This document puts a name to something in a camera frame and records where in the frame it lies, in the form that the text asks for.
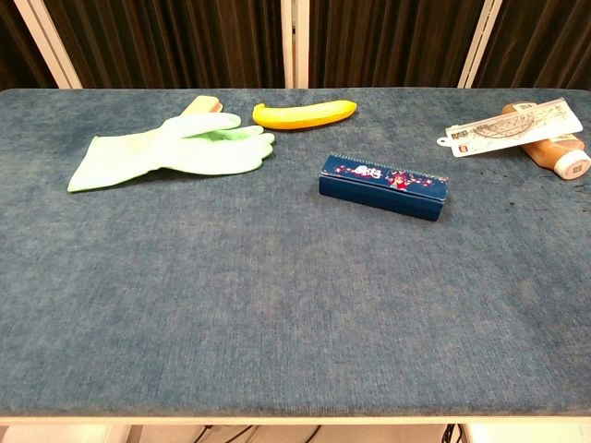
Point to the yellow banana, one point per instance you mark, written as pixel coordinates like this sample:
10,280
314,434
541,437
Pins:
300,115

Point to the clear plastic ruler set package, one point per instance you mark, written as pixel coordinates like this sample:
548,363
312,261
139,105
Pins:
512,129

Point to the blue rectangular cardboard box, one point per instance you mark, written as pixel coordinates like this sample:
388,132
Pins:
383,196

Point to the orange sponge block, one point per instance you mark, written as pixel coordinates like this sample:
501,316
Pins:
201,105

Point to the brown sauce bottle white cap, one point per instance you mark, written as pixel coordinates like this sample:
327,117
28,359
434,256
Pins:
551,147

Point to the green rubber glove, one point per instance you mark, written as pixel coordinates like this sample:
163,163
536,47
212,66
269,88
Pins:
184,152

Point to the white frame post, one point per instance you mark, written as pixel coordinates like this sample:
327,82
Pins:
295,44
48,44
480,44

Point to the dark pleated curtain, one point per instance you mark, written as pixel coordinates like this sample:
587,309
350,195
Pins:
184,41

